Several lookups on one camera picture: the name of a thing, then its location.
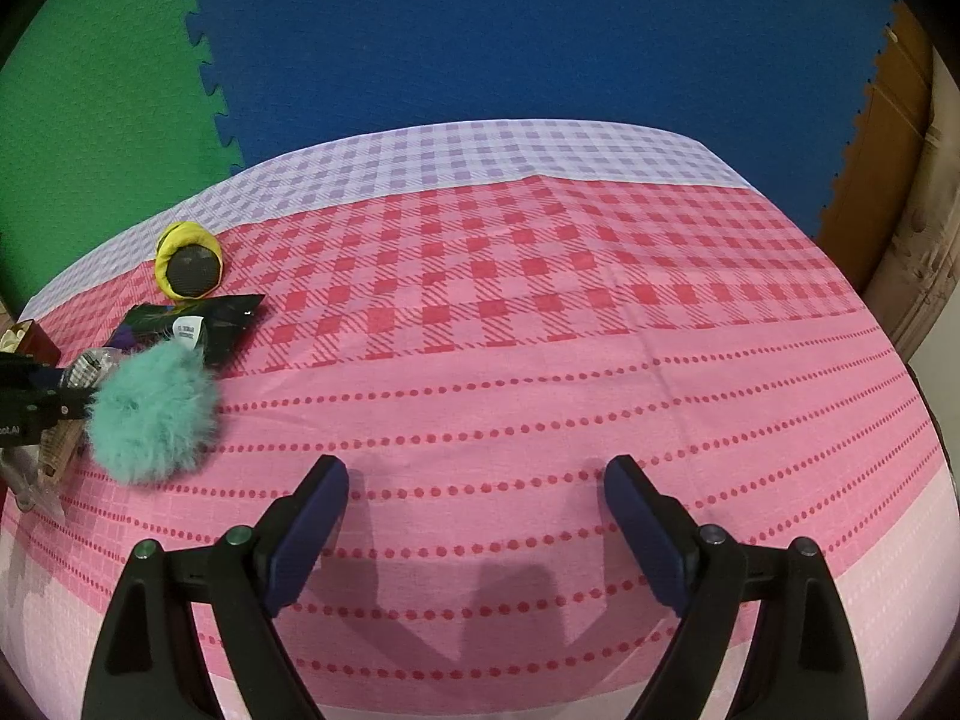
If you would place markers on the teal fluffy ball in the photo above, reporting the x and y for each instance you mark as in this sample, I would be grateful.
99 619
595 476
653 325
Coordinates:
150 420

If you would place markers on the black foil packet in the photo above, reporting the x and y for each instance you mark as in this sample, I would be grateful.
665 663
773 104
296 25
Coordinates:
225 322

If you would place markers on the yellow and black sock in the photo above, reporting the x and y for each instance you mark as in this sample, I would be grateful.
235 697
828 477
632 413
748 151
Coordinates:
187 240

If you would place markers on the green foam mat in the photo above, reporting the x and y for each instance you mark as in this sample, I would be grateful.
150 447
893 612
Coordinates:
97 90

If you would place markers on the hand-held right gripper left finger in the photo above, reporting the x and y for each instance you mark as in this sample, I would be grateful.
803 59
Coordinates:
307 532

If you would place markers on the cream cloth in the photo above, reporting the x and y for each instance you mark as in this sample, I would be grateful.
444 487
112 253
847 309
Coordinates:
9 341

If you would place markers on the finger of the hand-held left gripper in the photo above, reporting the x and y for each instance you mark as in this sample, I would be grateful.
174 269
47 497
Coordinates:
71 403
30 373

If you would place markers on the red tin box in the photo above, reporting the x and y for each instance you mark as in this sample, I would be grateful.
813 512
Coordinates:
45 349

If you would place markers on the clear bag of toothpicks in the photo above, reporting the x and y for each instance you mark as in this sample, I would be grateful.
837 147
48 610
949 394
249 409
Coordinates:
60 454

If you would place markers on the pink checked tablecloth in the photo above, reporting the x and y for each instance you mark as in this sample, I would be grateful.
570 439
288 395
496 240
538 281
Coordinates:
525 315

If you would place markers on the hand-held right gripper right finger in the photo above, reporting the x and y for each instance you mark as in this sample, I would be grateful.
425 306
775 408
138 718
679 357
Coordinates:
649 532

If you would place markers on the blue foam mat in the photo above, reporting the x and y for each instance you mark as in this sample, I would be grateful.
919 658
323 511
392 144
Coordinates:
525 30

